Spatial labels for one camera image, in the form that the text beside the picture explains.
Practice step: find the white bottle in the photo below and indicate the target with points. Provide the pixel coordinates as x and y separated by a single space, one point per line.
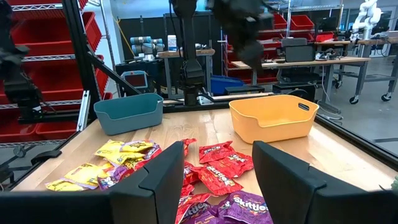
172 43

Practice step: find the small wooden workbench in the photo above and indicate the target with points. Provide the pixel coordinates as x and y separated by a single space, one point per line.
166 53

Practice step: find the green potted plant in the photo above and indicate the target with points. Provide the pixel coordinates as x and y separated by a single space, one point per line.
395 183

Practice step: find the long wooden workbench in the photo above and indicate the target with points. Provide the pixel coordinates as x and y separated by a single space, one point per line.
388 40
326 61

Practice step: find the robot teach pendant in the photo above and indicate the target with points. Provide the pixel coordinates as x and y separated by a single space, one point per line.
135 80

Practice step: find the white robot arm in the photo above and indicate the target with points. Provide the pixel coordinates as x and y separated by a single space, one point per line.
367 18

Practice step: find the orange plastic bin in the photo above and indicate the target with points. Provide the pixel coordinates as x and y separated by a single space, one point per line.
270 124

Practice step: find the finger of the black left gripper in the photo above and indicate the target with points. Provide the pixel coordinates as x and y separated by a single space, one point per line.
253 57

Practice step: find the red storage bin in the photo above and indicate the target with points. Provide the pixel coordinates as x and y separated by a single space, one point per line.
325 37
56 77
280 21
31 130
46 31
301 22

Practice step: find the black equipment box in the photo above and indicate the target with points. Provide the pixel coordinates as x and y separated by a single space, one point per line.
292 90

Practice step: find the blue storage bin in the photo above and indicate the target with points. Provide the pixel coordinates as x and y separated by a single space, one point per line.
227 84

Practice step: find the black articulated mount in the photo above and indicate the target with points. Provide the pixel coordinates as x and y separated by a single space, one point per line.
21 93

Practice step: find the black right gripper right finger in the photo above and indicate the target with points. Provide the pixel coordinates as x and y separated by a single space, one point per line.
295 199

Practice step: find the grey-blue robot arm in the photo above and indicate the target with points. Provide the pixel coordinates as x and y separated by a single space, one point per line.
143 43

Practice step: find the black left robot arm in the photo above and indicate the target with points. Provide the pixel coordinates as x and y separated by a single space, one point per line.
191 62

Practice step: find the black rig upright post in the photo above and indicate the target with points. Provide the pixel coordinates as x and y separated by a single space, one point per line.
79 53

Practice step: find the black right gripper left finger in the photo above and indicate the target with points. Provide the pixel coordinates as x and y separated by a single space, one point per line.
149 199

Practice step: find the blue-grey plastic bin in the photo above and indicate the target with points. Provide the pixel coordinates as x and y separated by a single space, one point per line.
130 115

